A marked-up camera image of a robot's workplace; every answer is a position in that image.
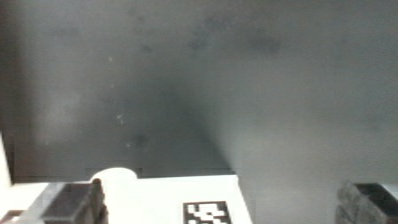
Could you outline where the white u-shaped boundary rail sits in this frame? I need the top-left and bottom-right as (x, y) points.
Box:
(0, 133), (12, 190)

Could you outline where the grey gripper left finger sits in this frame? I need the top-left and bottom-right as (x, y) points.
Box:
(23, 179), (108, 224)

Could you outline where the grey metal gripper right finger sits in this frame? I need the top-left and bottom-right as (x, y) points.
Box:
(334, 182), (398, 224)

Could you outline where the white drawer box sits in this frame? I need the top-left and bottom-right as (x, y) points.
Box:
(0, 168), (252, 224)

